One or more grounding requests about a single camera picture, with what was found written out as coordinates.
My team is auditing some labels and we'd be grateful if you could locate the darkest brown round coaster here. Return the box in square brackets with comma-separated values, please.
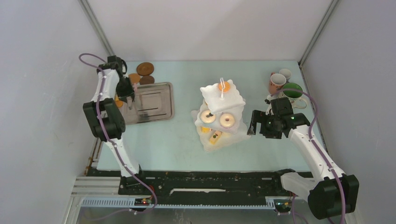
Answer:
[139, 75, 155, 85]

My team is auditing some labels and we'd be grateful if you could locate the white frosted donut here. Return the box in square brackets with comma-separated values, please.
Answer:
[219, 113, 235, 128]

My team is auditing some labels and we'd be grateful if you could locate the small white cup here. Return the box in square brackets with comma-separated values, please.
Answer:
[279, 69, 292, 82]

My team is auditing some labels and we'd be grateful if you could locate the pink mug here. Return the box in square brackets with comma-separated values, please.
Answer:
[269, 73, 287, 94]

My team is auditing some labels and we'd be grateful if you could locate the metal serving tray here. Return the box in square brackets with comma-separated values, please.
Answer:
[120, 82, 175, 125]

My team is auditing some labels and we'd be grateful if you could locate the light brown round coaster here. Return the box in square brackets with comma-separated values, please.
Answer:
[128, 73, 141, 84]

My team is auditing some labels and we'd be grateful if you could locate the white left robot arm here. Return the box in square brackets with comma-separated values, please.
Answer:
[83, 56, 148, 194]

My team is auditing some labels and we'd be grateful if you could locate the yellow cake with berries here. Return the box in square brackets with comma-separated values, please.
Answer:
[209, 131, 222, 145]

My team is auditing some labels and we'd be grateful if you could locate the small orange round cookie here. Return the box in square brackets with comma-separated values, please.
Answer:
[218, 81, 231, 92]

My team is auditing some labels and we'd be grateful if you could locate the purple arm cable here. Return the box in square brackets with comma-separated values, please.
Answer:
[78, 53, 158, 216]
[272, 89, 347, 224]

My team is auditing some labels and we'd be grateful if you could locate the white three-tier cake stand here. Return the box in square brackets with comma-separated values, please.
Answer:
[191, 78, 250, 152]

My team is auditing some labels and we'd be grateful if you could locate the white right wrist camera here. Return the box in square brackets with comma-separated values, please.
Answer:
[265, 94, 276, 115]

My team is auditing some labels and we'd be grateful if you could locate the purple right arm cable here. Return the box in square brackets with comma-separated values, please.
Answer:
[272, 89, 347, 224]

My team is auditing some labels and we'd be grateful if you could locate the green-inside floral mug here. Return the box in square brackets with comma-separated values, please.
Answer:
[278, 83, 309, 109]

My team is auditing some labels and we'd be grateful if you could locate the white chocolate-hole donut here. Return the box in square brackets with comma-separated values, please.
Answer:
[200, 110, 216, 124]

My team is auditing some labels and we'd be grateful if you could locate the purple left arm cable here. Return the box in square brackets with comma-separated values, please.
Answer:
[78, 53, 158, 216]

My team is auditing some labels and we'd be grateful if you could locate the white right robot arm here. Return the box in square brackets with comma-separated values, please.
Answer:
[247, 98, 360, 219]

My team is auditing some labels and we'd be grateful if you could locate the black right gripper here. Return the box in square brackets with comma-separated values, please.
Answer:
[247, 110, 282, 139]

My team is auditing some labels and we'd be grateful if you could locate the yellow swirl roll cake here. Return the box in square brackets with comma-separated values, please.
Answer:
[201, 127, 211, 133]

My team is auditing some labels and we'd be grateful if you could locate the dark brown round coaster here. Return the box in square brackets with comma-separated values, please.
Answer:
[136, 62, 155, 76]

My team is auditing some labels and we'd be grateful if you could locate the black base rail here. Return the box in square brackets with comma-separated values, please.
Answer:
[118, 170, 310, 207]

